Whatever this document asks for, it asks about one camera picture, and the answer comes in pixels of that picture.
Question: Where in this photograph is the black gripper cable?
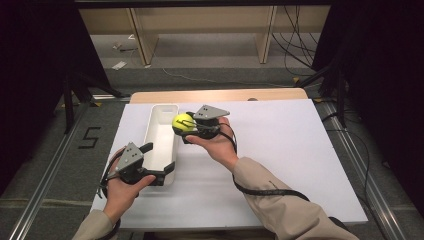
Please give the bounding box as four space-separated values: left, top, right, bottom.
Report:
97 150 126 240
218 122 312 203

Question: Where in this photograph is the black floor cable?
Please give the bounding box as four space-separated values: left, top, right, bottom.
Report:
324 110 372 203

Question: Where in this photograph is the person's right hand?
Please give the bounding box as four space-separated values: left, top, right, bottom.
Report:
184 116 240 173

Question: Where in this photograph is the aluminium floor rail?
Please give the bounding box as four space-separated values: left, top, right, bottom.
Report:
7 102 92 240
319 100 407 240

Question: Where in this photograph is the black chair part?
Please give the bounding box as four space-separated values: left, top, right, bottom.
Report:
327 216 352 233

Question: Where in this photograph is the person's left hand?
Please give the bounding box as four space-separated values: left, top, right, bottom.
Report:
102 148 157 225

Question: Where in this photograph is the short aluminium rail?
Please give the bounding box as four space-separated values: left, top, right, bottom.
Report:
91 93 132 102

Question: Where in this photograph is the bundle of black hanging cables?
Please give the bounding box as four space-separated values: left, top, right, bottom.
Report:
271 4 318 78

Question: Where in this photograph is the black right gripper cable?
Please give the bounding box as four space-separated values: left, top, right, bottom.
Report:
218 122 312 203

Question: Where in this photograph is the white floor cable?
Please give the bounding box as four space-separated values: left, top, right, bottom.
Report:
161 67 295 89

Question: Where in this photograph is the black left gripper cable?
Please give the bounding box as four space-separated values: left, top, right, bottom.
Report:
97 150 126 240

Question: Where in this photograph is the black metal stand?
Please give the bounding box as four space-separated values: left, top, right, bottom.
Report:
295 62 348 129
62 70 125 135

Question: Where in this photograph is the white board table cover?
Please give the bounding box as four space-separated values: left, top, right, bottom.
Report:
90 98 369 232

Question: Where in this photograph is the wooden shelf unit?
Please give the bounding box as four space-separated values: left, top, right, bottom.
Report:
79 4 332 66

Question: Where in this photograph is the black curtain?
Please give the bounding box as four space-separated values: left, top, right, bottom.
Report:
311 0 424 208
0 0 113 196

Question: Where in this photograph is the yellow tennis ball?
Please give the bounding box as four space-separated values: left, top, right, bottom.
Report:
171 112 196 133

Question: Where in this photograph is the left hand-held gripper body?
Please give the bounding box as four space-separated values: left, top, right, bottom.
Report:
114 141 148 185

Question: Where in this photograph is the wooden table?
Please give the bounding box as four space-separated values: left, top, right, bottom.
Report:
129 87 309 105

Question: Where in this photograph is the white plastic bin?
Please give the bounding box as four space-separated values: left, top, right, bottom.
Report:
142 103 181 188

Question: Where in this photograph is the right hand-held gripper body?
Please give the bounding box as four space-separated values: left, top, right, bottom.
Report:
191 104 231 140

